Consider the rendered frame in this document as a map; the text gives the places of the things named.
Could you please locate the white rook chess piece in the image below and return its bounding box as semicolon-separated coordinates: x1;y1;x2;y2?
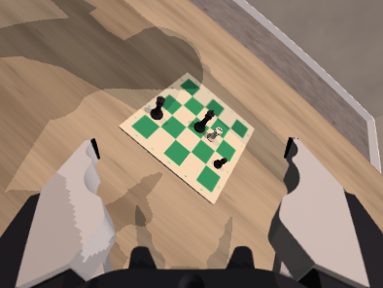
207;127;222;142

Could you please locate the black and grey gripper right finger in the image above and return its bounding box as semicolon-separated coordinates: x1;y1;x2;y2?
268;137;383;288

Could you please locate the green and cream chessboard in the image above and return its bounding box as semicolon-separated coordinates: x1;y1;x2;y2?
119;73;254;204

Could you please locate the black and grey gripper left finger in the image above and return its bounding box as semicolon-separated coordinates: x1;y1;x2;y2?
0;138;116;288

